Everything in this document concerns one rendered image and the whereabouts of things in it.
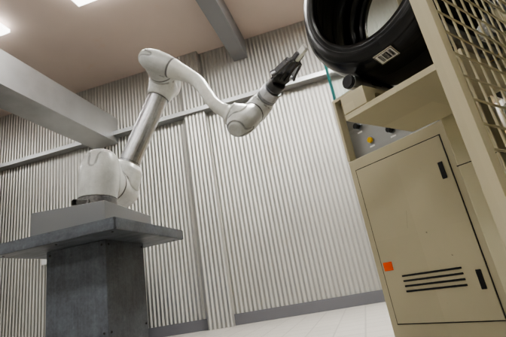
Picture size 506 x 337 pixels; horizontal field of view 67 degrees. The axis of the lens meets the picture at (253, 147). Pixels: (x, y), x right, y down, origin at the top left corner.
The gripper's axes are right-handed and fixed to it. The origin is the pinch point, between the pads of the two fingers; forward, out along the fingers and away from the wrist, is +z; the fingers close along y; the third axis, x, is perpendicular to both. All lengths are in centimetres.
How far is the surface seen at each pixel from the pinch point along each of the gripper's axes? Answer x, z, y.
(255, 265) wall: -18, -296, 169
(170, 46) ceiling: -318, -240, 103
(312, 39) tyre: 12.3, 13.8, -11.2
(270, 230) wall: -47, -269, 185
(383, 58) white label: 37.9, 28.8, -9.7
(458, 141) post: 57, 19, 26
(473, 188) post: 72, 14, 26
